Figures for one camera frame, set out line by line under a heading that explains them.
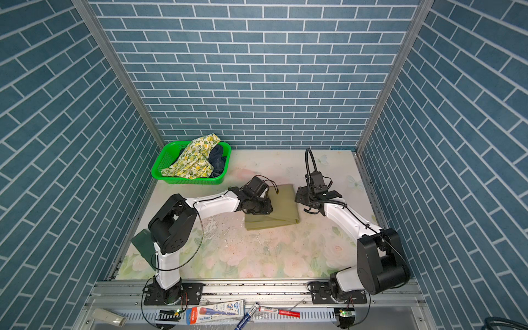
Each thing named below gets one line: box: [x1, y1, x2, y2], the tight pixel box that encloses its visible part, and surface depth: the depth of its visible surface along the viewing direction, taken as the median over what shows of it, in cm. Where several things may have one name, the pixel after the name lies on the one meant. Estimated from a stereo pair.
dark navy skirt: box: [208, 144, 227, 179], surface depth 107 cm
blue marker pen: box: [235, 301, 261, 330], surface depth 69 cm
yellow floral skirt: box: [160, 133, 222, 180], surface depth 107 cm
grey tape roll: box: [91, 308, 127, 328], surface depth 68 cm
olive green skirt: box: [244, 183, 301, 231], surface depth 94 cm
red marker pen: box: [258, 306, 301, 319], surface depth 71 cm
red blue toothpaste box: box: [185, 299, 245, 326], surface depth 71 cm
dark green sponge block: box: [130, 228, 157, 272], surface depth 88 cm
